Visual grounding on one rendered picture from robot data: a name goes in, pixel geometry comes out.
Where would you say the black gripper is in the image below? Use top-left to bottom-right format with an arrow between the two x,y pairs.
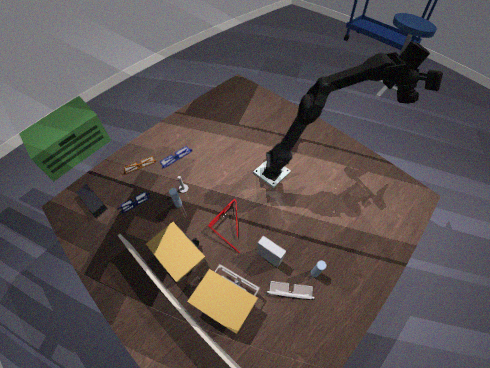
404,69 -> 443,91

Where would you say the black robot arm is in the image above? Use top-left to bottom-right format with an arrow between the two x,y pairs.
262,41 -> 430,181

